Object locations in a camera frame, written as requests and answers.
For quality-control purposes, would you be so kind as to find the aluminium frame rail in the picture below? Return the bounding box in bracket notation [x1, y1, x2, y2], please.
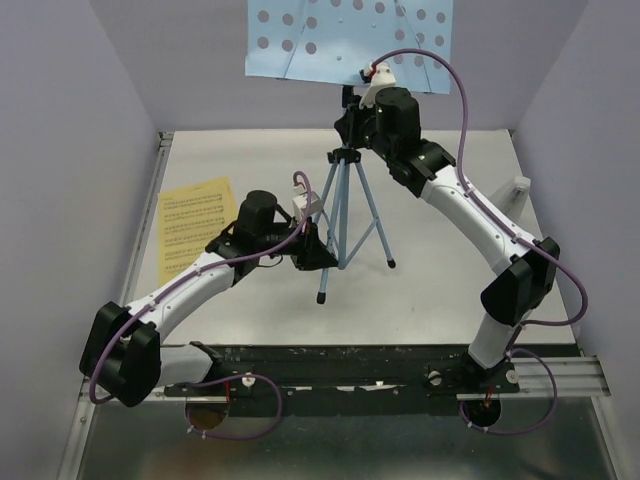
[56, 132, 175, 479]

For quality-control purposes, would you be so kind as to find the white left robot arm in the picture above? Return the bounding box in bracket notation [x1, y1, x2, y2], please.
[79, 186, 337, 407]

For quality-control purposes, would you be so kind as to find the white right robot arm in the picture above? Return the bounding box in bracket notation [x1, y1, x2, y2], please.
[334, 86, 560, 392]

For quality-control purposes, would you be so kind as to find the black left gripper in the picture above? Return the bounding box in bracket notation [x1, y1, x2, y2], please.
[257, 215, 340, 272]

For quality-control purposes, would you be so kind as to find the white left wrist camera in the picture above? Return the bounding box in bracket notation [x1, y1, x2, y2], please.
[292, 184, 324, 222]

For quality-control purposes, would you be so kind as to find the light blue music stand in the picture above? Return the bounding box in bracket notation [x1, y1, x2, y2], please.
[245, 1, 425, 303]

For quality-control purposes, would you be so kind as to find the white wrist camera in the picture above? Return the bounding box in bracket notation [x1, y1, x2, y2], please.
[292, 184, 324, 222]
[359, 61, 396, 109]

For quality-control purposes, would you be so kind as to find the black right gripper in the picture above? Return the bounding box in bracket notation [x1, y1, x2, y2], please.
[336, 93, 396, 162]

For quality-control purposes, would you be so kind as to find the yellow sheet music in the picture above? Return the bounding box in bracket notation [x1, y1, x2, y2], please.
[157, 177, 237, 286]

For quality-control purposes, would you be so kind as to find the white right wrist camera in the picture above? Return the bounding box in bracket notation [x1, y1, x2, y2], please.
[359, 61, 396, 109]

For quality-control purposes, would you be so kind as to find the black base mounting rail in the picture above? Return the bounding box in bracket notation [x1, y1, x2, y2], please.
[164, 345, 521, 417]

